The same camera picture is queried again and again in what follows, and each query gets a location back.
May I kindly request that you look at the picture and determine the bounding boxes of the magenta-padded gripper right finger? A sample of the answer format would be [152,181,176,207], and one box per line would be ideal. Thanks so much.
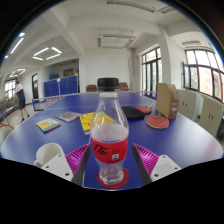
[131,143,183,186]

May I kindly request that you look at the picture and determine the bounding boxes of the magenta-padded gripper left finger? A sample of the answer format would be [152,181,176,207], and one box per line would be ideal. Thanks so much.
[40,142,93,186]

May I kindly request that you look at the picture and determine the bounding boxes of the clear red-labelled drink bottle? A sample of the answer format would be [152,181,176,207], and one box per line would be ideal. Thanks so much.
[89,77,130,186]

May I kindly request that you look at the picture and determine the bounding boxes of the white mug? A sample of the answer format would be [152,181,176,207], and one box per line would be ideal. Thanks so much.
[33,142,66,169]

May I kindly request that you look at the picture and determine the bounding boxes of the small yellow and blue book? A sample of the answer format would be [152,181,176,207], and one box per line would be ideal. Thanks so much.
[36,117,62,133]

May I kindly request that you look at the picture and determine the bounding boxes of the flat round red coaster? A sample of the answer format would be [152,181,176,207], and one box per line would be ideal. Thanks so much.
[96,167,130,190]

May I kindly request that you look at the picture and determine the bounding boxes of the red table tennis paddle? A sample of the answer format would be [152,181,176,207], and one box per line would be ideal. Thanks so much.
[134,105,153,115]
[146,113,170,130]

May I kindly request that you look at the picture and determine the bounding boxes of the grey book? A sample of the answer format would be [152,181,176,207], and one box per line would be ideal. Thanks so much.
[55,110,82,123]

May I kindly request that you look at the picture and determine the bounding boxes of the black pouch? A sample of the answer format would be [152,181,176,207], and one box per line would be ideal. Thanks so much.
[120,105,146,121]

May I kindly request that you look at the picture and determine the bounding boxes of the white two-door cabinet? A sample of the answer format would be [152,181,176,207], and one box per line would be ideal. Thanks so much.
[176,88,203,122]
[197,96,224,138]

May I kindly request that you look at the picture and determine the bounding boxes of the brown cardboard box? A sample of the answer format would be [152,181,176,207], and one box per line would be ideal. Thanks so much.
[155,82,180,120]

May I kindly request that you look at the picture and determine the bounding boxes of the black bin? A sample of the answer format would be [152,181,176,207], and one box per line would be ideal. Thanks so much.
[216,116,224,141]

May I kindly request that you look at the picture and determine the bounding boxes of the blue red-legged table tennis table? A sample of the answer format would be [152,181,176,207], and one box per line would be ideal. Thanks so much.
[0,106,16,129]

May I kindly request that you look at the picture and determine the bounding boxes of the person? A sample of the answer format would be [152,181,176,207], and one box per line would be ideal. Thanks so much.
[13,79,30,123]

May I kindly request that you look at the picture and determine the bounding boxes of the blue folded partition panels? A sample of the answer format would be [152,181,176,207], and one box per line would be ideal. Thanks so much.
[43,74,80,98]

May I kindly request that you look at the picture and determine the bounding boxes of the wooden shelf unit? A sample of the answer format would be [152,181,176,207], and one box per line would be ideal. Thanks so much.
[0,96,16,116]

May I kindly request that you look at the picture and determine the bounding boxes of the dark brown door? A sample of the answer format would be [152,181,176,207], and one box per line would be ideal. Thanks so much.
[31,73,40,100]

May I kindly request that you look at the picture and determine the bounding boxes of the brown armchair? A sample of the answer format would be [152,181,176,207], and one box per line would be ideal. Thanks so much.
[85,84,99,93]
[118,81,130,92]

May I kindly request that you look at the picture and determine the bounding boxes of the small black-framed window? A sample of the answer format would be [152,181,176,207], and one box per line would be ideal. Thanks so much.
[4,79,17,100]

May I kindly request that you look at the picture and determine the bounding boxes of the black-framed glass doors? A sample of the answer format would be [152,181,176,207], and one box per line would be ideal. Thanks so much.
[141,47,163,93]

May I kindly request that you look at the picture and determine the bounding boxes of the black-framed large window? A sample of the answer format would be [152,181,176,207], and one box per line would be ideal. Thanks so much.
[182,48,224,103]

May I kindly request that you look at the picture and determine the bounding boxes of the ceiling lights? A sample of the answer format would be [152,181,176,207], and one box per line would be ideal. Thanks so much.
[3,31,64,78]

